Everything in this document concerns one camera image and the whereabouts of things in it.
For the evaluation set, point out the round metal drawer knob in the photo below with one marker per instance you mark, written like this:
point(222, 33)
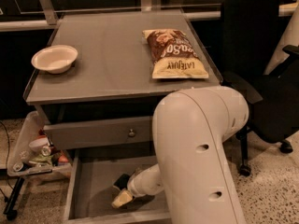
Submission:
point(131, 133)

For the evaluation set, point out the green yellow sponge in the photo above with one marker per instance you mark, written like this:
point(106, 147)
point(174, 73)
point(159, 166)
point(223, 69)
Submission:
point(122, 182)

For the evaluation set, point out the open grey middle drawer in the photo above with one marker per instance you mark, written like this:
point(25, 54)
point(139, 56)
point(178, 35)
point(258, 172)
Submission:
point(91, 191)

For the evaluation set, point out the white paper bowl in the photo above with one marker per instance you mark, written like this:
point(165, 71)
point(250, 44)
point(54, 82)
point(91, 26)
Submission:
point(54, 59)

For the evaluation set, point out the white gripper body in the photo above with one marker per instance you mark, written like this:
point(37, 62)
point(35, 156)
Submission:
point(135, 184)

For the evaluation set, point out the grey top drawer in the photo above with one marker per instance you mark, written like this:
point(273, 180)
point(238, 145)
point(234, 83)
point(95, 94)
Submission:
point(97, 133)

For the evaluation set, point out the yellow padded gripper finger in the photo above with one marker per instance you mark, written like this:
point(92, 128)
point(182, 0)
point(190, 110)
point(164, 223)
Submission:
point(123, 198)

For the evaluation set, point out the grey drawer cabinet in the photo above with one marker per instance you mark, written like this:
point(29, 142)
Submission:
point(111, 77)

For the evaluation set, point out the brown yellow chip bag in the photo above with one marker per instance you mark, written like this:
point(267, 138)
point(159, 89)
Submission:
point(173, 55)

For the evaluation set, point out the white cup in bin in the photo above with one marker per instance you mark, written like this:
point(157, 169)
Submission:
point(37, 144)

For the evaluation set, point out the black office chair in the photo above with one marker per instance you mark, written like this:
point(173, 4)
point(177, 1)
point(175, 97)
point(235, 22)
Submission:
point(249, 37)

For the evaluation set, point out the black stand leg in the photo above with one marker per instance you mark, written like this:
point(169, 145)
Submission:
point(9, 210)

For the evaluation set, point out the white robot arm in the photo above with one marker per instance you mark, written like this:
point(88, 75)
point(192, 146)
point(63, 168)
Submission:
point(188, 130)

